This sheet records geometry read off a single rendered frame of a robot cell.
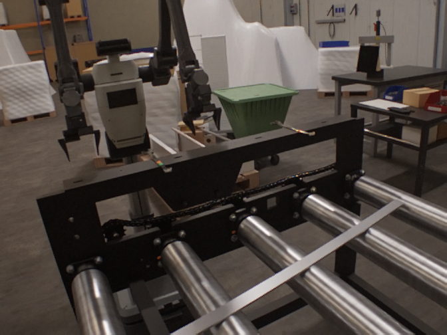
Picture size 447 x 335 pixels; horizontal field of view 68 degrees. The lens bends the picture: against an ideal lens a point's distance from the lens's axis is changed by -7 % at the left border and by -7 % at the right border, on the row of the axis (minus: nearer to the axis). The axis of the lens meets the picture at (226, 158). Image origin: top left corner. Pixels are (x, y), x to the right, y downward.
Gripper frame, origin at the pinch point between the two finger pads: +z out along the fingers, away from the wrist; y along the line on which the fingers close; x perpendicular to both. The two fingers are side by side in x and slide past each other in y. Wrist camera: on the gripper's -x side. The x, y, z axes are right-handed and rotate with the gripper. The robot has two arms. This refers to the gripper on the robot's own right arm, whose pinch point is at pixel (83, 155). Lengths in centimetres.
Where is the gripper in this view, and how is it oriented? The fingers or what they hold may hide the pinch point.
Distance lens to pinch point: 125.7
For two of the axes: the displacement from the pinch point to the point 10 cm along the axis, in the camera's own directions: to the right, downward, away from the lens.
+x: -3.2, 2.2, 9.2
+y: 9.1, -2.1, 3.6
